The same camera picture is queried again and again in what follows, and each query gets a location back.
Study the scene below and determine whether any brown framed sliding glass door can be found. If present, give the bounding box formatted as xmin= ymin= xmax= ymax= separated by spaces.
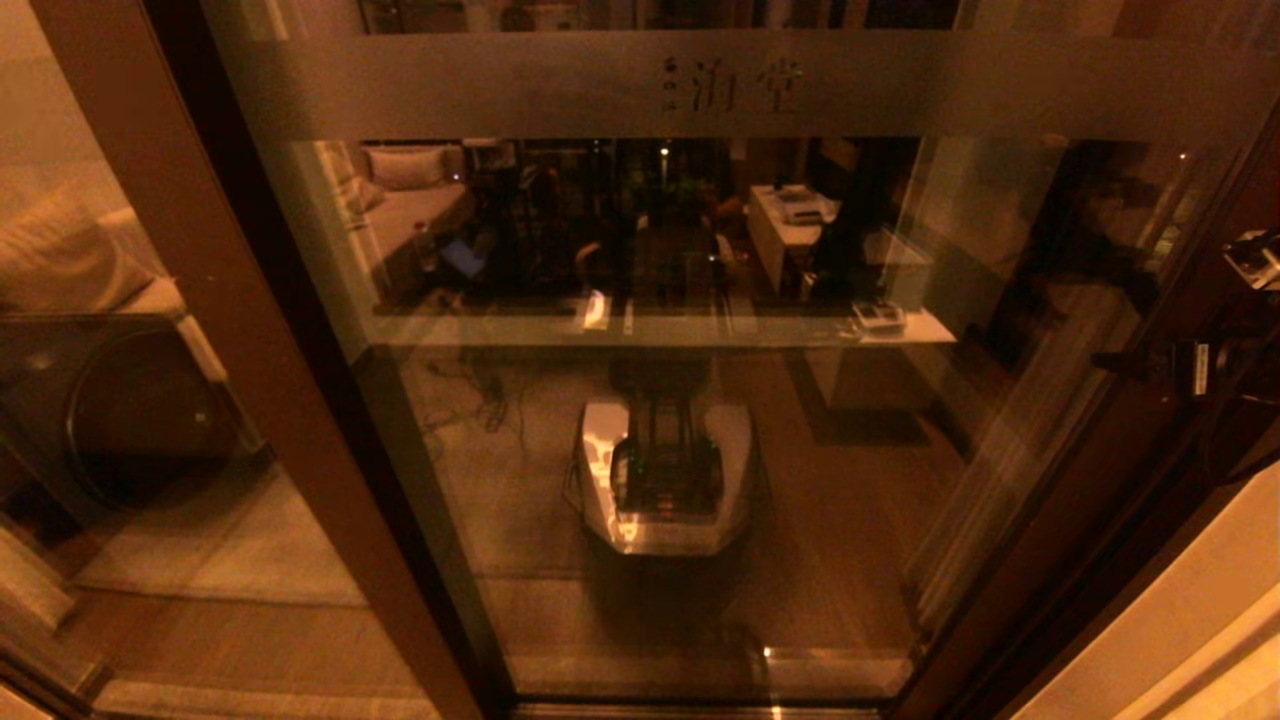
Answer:
xmin=195 ymin=0 xmax=1280 ymax=716

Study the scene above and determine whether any dark brown door jamb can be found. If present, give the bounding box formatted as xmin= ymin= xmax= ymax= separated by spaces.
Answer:
xmin=900 ymin=250 xmax=1280 ymax=720

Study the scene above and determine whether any dark metal floor track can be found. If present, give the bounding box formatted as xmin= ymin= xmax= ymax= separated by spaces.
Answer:
xmin=505 ymin=700 xmax=896 ymax=720

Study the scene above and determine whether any dark stone window sill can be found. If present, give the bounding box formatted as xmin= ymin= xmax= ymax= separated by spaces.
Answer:
xmin=375 ymin=298 xmax=901 ymax=321

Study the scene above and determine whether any brown framed fixed glass panel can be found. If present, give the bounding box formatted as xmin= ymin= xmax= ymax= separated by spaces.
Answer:
xmin=0 ymin=0 xmax=516 ymax=720

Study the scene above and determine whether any dark front-load washing machine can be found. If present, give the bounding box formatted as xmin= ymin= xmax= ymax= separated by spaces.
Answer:
xmin=0 ymin=315 xmax=263 ymax=521

